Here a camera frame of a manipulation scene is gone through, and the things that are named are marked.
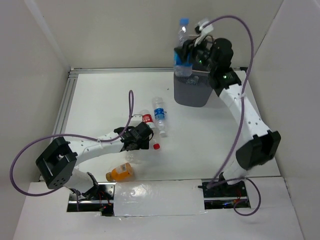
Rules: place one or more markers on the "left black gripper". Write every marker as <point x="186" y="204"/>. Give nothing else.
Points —
<point x="146" y="132"/>

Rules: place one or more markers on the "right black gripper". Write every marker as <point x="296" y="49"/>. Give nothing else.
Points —
<point x="185" y="49"/>

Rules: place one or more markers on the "blue cap water bottle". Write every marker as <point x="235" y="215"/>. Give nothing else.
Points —
<point x="182" y="66"/>

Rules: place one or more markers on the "clear unlabelled plastic bottle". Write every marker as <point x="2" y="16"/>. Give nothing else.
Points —
<point x="130" y="157"/>

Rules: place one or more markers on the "red label red cap bottle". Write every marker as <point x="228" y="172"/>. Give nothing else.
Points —
<point x="154" y="139"/>

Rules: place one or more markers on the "orange juice bottle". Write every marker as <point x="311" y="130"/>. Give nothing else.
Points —
<point x="120" y="173"/>

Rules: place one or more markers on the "blue label clear bottle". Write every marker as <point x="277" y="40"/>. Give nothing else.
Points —
<point x="160" y="115"/>

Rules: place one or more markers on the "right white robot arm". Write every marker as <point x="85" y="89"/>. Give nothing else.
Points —
<point x="256" y="144"/>

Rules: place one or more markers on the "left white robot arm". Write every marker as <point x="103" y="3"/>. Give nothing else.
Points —
<point x="57" y="163"/>

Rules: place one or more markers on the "grey mesh waste bin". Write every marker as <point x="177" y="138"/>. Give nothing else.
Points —
<point x="190" y="80"/>

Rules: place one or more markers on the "white tape sheet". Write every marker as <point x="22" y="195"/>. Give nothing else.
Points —
<point x="158" y="198"/>

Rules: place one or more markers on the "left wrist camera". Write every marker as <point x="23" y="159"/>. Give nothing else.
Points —
<point x="137" y="118"/>

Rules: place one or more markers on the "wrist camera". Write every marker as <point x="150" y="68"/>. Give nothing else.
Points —
<point x="137" y="118"/>
<point x="202" y="29"/>

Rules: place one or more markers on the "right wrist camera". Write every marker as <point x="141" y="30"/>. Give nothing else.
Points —
<point x="202" y="29"/>

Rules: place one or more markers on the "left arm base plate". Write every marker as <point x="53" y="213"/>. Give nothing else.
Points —
<point x="102" y="203"/>

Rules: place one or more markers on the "aluminium frame rail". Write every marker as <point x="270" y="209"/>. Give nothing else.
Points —
<point x="198" y="139"/>

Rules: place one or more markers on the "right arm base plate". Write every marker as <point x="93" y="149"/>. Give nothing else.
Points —
<point x="225" y="196"/>

